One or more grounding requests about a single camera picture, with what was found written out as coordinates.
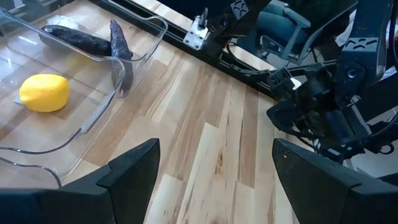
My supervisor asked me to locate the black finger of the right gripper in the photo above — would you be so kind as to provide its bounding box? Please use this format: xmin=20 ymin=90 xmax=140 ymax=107
xmin=266 ymin=99 xmax=304 ymax=133
xmin=267 ymin=67 xmax=302 ymax=96

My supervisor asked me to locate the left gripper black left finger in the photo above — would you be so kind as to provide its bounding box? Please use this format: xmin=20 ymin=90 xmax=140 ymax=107
xmin=0 ymin=138 xmax=161 ymax=224

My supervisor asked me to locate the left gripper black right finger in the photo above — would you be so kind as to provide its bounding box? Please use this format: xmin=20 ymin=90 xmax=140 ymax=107
xmin=272 ymin=138 xmax=398 ymax=224

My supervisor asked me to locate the yellow lemon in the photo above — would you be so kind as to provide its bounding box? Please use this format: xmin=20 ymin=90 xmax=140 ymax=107
xmin=19 ymin=73 xmax=71 ymax=113

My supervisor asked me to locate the purple eggplant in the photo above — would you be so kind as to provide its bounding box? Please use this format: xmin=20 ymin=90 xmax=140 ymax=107
xmin=42 ymin=24 xmax=113 ymax=57
xmin=109 ymin=19 xmax=135 ymax=94

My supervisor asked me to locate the blue-grey office chair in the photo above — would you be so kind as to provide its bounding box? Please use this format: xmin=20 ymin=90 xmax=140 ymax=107
xmin=236 ymin=0 xmax=312 ymax=62

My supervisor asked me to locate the clear plastic bin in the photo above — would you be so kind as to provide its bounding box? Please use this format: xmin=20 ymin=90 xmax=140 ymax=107
xmin=0 ymin=6 xmax=169 ymax=99
xmin=0 ymin=46 xmax=127 ymax=156
xmin=0 ymin=154 xmax=63 ymax=189

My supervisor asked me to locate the silver table clamp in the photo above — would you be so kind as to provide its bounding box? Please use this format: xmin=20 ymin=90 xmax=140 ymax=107
xmin=182 ymin=7 xmax=210 ymax=51

